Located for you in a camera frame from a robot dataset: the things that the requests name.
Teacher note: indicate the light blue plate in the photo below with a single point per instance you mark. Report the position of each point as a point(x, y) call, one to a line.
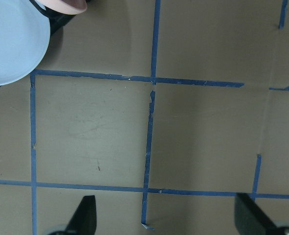
point(24, 39)

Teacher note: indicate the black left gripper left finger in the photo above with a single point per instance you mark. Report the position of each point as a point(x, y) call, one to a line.
point(83, 222)

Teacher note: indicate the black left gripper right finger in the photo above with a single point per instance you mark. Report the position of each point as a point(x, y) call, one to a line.
point(249, 219)

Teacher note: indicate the pink plate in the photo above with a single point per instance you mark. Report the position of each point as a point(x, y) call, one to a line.
point(69, 7)

